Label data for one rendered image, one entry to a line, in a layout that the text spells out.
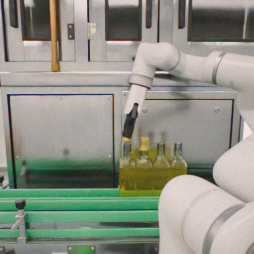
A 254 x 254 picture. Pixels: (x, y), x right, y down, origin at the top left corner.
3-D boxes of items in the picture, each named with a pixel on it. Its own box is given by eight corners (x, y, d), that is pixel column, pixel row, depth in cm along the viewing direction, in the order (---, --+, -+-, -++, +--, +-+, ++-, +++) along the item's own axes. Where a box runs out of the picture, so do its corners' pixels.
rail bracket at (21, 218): (31, 240, 70) (29, 198, 68) (22, 257, 63) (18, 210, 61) (18, 240, 70) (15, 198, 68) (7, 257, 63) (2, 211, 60)
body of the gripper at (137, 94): (128, 80, 82) (120, 111, 83) (130, 78, 72) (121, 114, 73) (149, 86, 82) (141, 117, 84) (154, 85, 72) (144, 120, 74)
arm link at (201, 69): (212, 82, 58) (146, 66, 71) (226, 91, 68) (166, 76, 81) (224, 47, 57) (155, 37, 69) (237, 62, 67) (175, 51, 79)
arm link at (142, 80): (130, 75, 81) (128, 83, 82) (131, 72, 73) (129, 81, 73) (151, 80, 82) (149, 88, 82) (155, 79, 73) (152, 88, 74)
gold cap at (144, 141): (149, 149, 82) (149, 136, 82) (149, 151, 79) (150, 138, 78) (139, 149, 83) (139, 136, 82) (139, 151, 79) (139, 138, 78)
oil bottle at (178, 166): (181, 210, 87) (183, 155, 84) (185, 218, 82) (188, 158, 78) (166, 211, 87) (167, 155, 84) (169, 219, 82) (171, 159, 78)
